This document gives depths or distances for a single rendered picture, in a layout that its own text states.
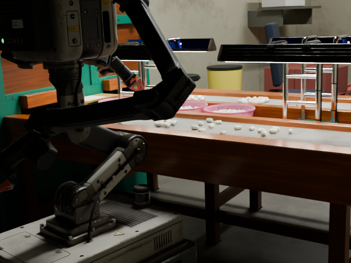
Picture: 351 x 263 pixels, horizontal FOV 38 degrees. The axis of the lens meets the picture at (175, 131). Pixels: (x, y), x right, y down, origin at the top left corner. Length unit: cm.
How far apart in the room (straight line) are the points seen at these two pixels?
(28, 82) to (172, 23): 345
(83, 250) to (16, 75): 134
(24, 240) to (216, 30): 520
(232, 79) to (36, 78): 320
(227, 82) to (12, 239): 415
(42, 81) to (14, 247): 133
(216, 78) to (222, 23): 127
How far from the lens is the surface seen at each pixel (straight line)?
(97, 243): 184
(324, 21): 871
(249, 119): 238
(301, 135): 216
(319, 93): 231
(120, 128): 227
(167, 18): 609
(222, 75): 576
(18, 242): 194
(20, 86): 290
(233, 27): 706
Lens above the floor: 124
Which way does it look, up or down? 13 degrees down
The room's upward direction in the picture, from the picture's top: 2 degrees counter-clockwise
